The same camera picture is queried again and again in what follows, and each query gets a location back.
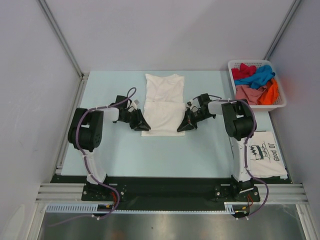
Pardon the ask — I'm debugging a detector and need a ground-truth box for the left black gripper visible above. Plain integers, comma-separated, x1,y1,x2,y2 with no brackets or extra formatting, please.
120,108,150,132

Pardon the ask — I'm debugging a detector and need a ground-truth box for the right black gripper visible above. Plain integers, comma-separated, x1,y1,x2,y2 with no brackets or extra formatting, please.
178,108,215,132

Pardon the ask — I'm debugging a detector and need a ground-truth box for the white robot print t-shirt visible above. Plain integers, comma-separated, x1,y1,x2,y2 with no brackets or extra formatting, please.
141,73,186,137

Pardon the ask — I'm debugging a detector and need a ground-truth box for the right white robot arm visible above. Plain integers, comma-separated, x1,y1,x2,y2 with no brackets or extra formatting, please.
176,93,257,201

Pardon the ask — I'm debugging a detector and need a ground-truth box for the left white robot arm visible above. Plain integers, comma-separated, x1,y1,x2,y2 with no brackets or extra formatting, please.
67,95,151,200

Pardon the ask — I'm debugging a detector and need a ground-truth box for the dusty pink t-shirt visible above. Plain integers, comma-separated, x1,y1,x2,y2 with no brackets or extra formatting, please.
235,85,267,105

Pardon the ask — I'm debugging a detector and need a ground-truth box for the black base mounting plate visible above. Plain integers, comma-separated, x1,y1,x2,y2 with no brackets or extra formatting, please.
50,175,291,211

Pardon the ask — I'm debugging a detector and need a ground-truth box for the magenta t-shirt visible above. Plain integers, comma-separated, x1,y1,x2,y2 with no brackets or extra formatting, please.
231,63,257,80

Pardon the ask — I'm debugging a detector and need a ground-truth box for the folded white cartoon t-shirt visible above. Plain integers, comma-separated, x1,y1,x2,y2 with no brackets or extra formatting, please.
248,131,288,180

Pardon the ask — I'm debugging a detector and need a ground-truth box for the orange t-shirt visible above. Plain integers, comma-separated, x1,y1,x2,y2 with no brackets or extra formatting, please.
257,78,279,105

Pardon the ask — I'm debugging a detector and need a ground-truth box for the blue t-shirt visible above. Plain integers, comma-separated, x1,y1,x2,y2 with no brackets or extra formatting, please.
234,65,276,90

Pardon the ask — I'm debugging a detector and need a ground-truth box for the white plastic laundry basket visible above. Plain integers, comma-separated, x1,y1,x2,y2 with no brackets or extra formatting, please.
227,59,287,112

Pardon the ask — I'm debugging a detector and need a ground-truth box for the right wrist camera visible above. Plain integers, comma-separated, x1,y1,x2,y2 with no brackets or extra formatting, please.
186,99,199,113

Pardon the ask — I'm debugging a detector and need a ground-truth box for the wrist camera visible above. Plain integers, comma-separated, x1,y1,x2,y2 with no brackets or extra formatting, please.
186,99,199,113
126,99,139,112

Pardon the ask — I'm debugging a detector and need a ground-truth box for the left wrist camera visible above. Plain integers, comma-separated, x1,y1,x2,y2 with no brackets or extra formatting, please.
126,99,139,112

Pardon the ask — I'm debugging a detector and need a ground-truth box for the left aluminium corner post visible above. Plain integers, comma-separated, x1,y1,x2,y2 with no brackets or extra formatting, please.
36,0,85,76

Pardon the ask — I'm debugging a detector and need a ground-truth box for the aluminium corner post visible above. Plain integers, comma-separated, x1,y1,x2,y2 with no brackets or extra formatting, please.
263,0,304,60
36,0,85,76

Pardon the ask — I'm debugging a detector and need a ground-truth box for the white slotted cable duct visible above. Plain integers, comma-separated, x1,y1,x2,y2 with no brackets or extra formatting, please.
46,203,241,215

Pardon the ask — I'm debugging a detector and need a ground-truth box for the aluminium frame rail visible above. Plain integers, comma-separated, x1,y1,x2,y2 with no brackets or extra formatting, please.
36,183,309,205

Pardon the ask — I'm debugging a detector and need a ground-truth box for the right aluminium corner post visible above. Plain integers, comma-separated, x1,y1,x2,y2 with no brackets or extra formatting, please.
263,0,304,60

